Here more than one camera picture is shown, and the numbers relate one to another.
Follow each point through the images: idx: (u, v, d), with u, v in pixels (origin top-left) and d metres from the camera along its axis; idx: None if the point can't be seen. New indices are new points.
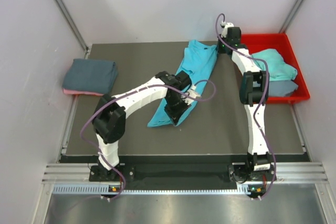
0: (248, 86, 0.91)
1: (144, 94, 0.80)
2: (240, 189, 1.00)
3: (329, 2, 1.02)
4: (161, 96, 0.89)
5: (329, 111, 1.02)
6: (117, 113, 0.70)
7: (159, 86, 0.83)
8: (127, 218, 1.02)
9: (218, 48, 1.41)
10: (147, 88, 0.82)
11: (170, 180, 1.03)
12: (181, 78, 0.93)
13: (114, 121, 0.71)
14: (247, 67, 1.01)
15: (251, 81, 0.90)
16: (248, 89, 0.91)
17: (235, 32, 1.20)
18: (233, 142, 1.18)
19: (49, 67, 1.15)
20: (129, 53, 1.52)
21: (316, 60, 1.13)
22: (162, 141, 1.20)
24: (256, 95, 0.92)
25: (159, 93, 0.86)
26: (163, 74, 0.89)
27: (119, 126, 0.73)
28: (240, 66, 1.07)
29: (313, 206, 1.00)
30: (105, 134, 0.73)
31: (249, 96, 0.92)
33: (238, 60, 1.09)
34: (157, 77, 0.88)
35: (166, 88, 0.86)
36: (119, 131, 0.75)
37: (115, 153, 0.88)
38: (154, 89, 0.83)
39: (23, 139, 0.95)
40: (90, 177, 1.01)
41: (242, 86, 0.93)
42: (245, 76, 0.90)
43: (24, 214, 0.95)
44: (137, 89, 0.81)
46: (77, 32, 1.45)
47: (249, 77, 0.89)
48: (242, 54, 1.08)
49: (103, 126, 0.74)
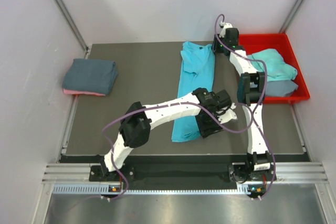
0: (246, 86, 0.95)
1: (175, 110, 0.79)
2: (240, 189, 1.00)
3: (329, 2, 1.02)
4: (193, 114, 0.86)
5: (329, 110, 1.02)
6: (143, 125, 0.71)
7: (192, 105, 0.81)
8: (127, 218, 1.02)
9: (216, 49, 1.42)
10: (179, 104, 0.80)
11: (170, 180, 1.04)
12: (220, 99, 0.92)
13: (138, 129, 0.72)
14: (244, 67, 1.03)
15: (248, 81, 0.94)
16: (245, 89, 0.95)
17: (232, 33, 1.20)
18: (233, 142, 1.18)
19: (49, 67, 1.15)
20: (129, 53, 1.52)
21: (316, 59, 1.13)
22: (162, 142, 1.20)
24: (254, 95, 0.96)
25: (192, 112, 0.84)
26: (200, 92, 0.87)
27: (143, 137, 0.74)
28: (238, 67, 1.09)
29: (313, 206, 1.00)
30: (128, 138, 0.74)
31: (247, 96, 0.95)
33: (235, 61, 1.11)
34: (194, 94, 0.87)
35: (199, 107, 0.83)
36: (142, 141, 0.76)
37: (123, 158, 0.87)
38: (186, 107, 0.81)
39: (23, 139, 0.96)
40: (90, 177, 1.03)
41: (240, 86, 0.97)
42: (242, 77, 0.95)
43: (25, 214, 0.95)
44: (169, 103, 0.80)
46: (77, 32, 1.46)
47: (246, 78, 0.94)
48: (239, 55, 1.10)
49: (128, 130, 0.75)
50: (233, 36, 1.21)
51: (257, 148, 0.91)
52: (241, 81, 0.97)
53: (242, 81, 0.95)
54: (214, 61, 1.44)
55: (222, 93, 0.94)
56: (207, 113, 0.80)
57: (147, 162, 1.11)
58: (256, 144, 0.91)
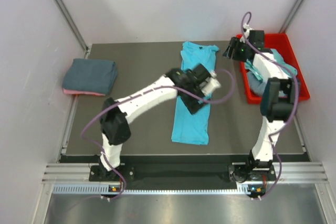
0: (273, 94, 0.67)
1: (151, 97, 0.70)
2: (240, 189, 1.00)
3: (329, 2, 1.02)
4: (173, 96, 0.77)
5: (329, 110, 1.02)
6: (119, 119, 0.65)
7: (167, 88, 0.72)
8: (127, 218, 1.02)
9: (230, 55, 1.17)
10: (153, 90, 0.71)
11: (170, 180, 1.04)
12: (198, 74, 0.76)
13: (116, 126, 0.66)
14: (272, 73, 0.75)
15: (277, 87, 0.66)
16: (272, 97, 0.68)
17: (258, 34, 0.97)
18: (233, 142, 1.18)
19: (49, 66, 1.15)
20: (129, 53, 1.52)
21: (316, 59, 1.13)
22: (161, 142, 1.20)
24: (283, 107, 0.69)
25: (169, 94, 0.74)
26: (174, 72, 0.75)
27: (124, 130, 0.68)
28: (264, 74, 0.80)
29: (313, 206, 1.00)
30: (111, 137, 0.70)
31: (272, 107, 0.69)
33: (261, 64, 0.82)
34: (167, 76, 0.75)
35: (176, 89, 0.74)
36: (125, 135, 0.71)
37: (116, 155, 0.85)
38: (161, 91, 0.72)
39: (23, 138, 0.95)
40: (90, 177, 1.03)
41: (266, 94, 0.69)
42: (269, 82, 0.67)
43: (25, 214, 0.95)
44: (142, 92, 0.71)
46: (77, 31, 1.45)
47: (274, 83, 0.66)
48: (266, 58, 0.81)
49: (108, 128, 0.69)
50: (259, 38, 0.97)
51: (261, 156, 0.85)
52: (266, 87, 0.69)
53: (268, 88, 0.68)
54: (216, 60, 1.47)
55: (197, 66, 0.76)
56: (183, 91, 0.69)
57: (143, 163, 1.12)
58: (262, 152, 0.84)
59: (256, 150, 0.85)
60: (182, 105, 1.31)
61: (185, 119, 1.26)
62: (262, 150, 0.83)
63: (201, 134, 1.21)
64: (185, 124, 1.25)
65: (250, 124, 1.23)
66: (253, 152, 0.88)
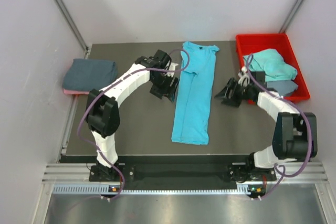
0: (286, 130, 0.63)
1: (132, 80, 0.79)
2: (240, 189, 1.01)
3: (330, 2, 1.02)
4: (145, 81, 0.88)
5: (329, 110, 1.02)
6: (109, 106, 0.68)
7: (142, 71, 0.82)
8: (127, 218, 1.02)
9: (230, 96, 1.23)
10: (130, 75, 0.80)
11: (169, 179, 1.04)
12: (161, 58, 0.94)
13: (107, 113, 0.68)
14: (281, 107, 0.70)
15: (289, 124, 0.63)
16: (285, 135, 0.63)
17: (260, 74, 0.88)
18: (233, 142, 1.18)
19: (49, 67, 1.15)
20: (129, 53, 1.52)
21: (316, 59, 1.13)
22: (161, 142, 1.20)
24: (298, 147, 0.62)
25: (144, 77, 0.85)
26: (142, 59, 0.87)
27: (114, 118, 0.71)
28: (273, 111, 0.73)
29: (313, 206, 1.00)
30: (102, 129, 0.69)
31: (287, 147, 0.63)
33: (268, 102, 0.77)
34: (137, 63, 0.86)
35: (148, 71, 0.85)
36: (115, 123, 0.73)
37: (112, 149, 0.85)
38: (138, 75, 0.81)
39: (23, 139, 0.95)
40: (90, 177, 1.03)
41: (279, 131, 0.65)
42: (280, 117, 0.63)
43: (25, 214, 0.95)
44: (121, 78, 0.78)
46: (77, 31, 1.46)
47: (286, 119, 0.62)
48: (272, 95, 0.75)
49: (97, 120, 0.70)
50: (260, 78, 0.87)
51: (262, 166, 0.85)
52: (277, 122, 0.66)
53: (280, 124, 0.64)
54: (216, 60, 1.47)
55: (158, 53, 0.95)
56: (158, 70, 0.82)
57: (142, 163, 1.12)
58: (263, 162, 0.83)
59: (259, 156, 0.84)
60: (182, 105, 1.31)
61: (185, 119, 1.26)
62: (263, 161, 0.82)
63: (201, 134, 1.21)
64: (185, 124, 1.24)
65: (250, 124, 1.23)
66: (255, 156, 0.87)
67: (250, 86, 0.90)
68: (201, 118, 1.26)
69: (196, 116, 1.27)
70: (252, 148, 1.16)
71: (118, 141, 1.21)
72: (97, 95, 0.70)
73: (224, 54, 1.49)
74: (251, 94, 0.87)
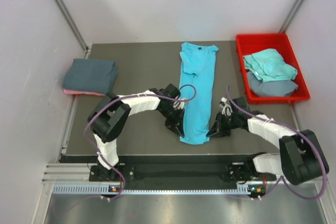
0: (294, 156, 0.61)
1: (145, 98, 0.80)
2: (240, 189, 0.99)
3: (330, 2, 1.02)
4: (153, 107, 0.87)
5: (330, 111, 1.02)
6: (122, 110, 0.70)
7: (155, 95, 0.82)
8: (127, 218, 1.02)
9: (218, 127, 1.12)
10: (145, 95, 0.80)
11: (169, 179, 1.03)
12: (170, 92, 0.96)
13: (117, 117, 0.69)
14: (277, 132, 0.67)
15: (294, 146, 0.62)
16: (295, 160, 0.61)
17: (240, 100, 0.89)
18: (232, 142, 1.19)
19: (49, 66, 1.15)
20: (129, 53, 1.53)
21: (316, 59, 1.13)
22: (161, 142, 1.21)
24: (312, 168, 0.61)
25: (151, 105, 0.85)
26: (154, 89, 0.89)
27: (119, 125, 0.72)
28: (270, 137, 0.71)
29: (313, 206, 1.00)
30: (104, 131, 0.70)
31: (303, 172, 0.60)
33: (260, 127, 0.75)
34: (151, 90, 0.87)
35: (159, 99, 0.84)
36: (118, 130, 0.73)
37: (113, 153, 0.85)
38: (150, 98, 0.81)
39: (23, 139, 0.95)
40: (90, 177, 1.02)
41: (285, 157, 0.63)
42: (283, 144, 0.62)
43: (25, 213, 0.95)
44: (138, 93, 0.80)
46: (77, 31, 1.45)
47: (290, 144, 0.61)
48: (262, 118, 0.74)
49: (102, 123, 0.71)
50: (242, 104, 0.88)
51: (263, 170, 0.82)
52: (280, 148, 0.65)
53: (286, 151, 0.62)
54: (216, 60, 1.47)
55: (169, 86, 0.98)
56: (167, 97, 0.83)
57: (141, 163, 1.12)
58: (264, 168, 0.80)
59: (261, 163, 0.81)
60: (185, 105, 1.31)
61: (187, 120, 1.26)
62: (266, 168, 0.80)
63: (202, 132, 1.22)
64: (187, 125, 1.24)
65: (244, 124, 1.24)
66: (255, 161, 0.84)
67: (234, 115, 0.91)
68: (203, 116, 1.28)
69: (197, 116, 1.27)
70: (251, 148, 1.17)
71: (118, 141, 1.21)
72: (113, 100, 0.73)
73: (223, 54, 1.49)
74: (240, 121, 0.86)
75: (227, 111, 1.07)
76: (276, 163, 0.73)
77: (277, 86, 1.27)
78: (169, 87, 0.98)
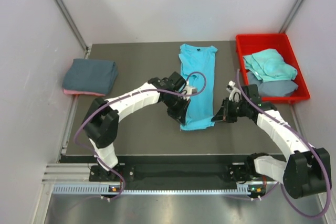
0: (302, 174, 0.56)
1: (141, 96, 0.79)
2: (240, 189, 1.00)
3: (330, 2, 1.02)
4: (154, 102, 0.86)
5: (330, 110, 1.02)
6: (110, 117, 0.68)
7: (151, 91, 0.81)
8: (127, 218, 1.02)
9: (224, 115, 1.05)
10: (139, 93, 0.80)
11: (169, 179, 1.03)
12: (174, 81, 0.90)
13: (105, 127, 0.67)
14: (290, 144, 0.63)
15: (305, 166, 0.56)
16: (301, 178, 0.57)
17: (252, 89, 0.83)
18: (232, 142, 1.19)
19: (49, 66, 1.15)
20: (129, 53, 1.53)
21: (316, 59, 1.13)
22: (160, 142, 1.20)
24: (314, 185, 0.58)
25: (151, 99, 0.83)
26: (155, 80, 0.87)
27: (111, 130, 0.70)
28: (279, 142, 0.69)
29: (313, 206, 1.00)
30: (96, 138, 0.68)
31: (304, 187, 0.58)
33: (270, 128, 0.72)
34: (149, 83, 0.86)
35: (158, 93, 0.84)
36: (111, 136, 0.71)
37: (113, 156, 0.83)
38: (147, 94, 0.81)
39: (22, 139, 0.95)
40: (90, 177, 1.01)
41: (292, 172, 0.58)
42: (292, 160, 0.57)
43: (25, 213, 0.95)
44: (130, 93, 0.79)
46: (77, 31, 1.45)
47: (301, 162, 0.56)
48: (275, 119, 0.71)
49: (95, 130, 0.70)
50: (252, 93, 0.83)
51: (262, 172, 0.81)
52: (288, 161, 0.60)
53: (294, 168, 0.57)
54: (216, 60, 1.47)
55: (173, 75, 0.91)
56: (170, 92, 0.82)
57: (139, 163, 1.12)
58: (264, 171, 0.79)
59: (261, 165, 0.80)
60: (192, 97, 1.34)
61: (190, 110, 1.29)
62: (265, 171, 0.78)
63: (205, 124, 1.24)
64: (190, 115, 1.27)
65: (244, 124, 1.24)
66: (255, 162, 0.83)
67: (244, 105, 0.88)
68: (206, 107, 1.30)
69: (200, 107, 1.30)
70: (251, 148, 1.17)
71: (118, 141, 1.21)
72: (102, 106, 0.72)
73: (224, 54, 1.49)
74: (249, 112, 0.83)
75: (235, 97, 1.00)
76: (277, 170, 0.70)
77: (277, 86, 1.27)
78: (173, 75, 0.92)
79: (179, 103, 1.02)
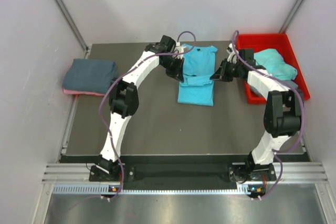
0: (277, 107, 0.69)
1: (146, 63, 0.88)
2: (240, 189, 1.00)
3: (330, 1, 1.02)
4: (156, 64, 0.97)
5: (329, 110, 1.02)
6: (130, 88, 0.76)
7: (152, 57, 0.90)
8: (127, 218, 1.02)
9: (221, 75, 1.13)
10: (143, 62, 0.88)
11: (169, 179, 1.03)
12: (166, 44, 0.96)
13: (129, 97, 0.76)
14: (271, 86, 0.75)
15: (280, 100, 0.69)
16: (276, 110, 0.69)
17: (249, 53, 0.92)
18: (232, 142, 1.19)
19: (49, 66, 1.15)
20: (129, 53, 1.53)
21: (316, 59, 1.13)
22: (161, 142, 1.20)
24: (289, 121, 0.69)
25: (154, 63, 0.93)
26: (149, 45, 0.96)
27: (134, 99, 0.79)
28: (263, 91, 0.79)
29: (313, 206, 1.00)
30: (124, 109, 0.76)
31: (277, 120, 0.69)
33: (256, 81, 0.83)
34: (146, 50, 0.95)
35: (157, 56, 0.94)
36: (135, 104, 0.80)
37: (120, 142, 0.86)
38: (149, 61, 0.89)
39: (22, 140, 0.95)
40: (90, 177, 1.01)
41: (270, 109, 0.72)
42: (270, 95, 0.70)
43: (25, 213, 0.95)
44: (136, 65, 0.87)
46: (77, 31, 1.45)
47: (276, 97, 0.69)
48: (261, 73, 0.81)
49: (121, 103, 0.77)
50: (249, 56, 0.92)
51: (262, 161, 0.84)
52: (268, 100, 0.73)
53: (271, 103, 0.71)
54: (216, 60, 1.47)
55: (164, 37, 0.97)
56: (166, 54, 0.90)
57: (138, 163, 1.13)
58: (263, 157, 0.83)
59: (258, 152, 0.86)
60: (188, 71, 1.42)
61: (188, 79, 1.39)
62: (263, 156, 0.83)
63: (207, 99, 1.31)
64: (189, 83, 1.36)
65: (245, 124, 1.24)
66: (253, 154, 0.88)
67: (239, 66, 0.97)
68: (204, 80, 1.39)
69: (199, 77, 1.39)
70: (251, 147, 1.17)
71: None
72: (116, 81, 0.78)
73: (223, 53, 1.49)
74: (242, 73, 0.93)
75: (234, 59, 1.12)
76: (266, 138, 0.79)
77: None
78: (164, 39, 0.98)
79: (174, 63, 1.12)
